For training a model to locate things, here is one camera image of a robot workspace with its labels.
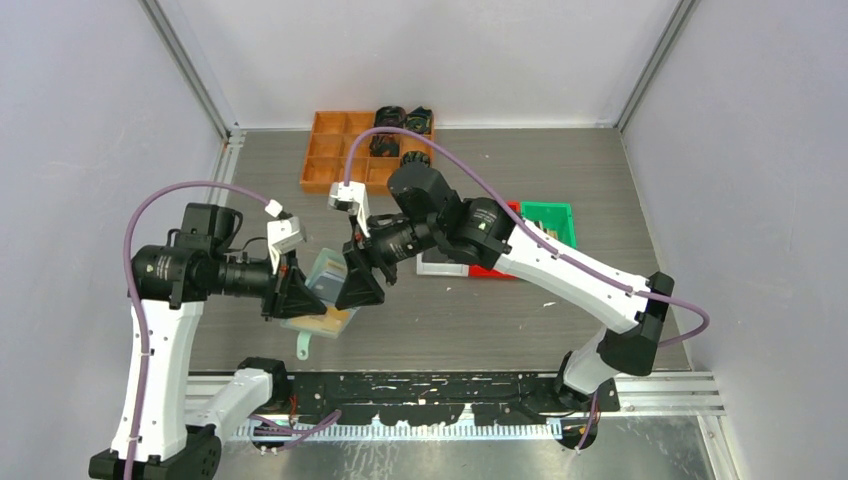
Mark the black rolled item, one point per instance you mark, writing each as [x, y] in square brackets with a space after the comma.
[390, 116]
[419, 120]
[384, 145]
[415, 157]

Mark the black rolled item middle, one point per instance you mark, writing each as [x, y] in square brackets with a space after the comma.
[384, 145]

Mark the tan items in green bin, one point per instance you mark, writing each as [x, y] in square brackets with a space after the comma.
[551, 229]

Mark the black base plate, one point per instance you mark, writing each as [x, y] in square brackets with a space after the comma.
[421, 398]

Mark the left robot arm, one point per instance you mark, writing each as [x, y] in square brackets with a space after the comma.
[158, 437]

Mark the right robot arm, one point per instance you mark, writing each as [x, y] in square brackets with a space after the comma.
[481, 231]

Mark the grey credit card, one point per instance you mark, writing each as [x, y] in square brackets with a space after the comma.
[326, 285]

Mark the black rolled item front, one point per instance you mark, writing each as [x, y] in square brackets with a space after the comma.
[415, 157]

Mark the orange credit card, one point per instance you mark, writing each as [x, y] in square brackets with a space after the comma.
[333, 321]

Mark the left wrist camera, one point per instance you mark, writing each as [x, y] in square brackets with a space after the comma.
[283, 236]

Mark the black rolled item back right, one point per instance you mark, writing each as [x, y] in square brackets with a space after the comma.
[419, 120]

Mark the orange compartment tray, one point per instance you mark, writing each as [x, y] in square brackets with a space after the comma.
[332, 139]

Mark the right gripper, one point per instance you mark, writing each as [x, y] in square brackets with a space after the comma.
[360, 287]

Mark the green bin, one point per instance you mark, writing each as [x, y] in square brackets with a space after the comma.
[553, 212]

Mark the white bin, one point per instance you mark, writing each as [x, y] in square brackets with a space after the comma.
[432, 262]

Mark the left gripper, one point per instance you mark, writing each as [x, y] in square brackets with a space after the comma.
[292, 294]

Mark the black rolled item back left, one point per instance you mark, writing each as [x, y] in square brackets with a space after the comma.
[390, 116]

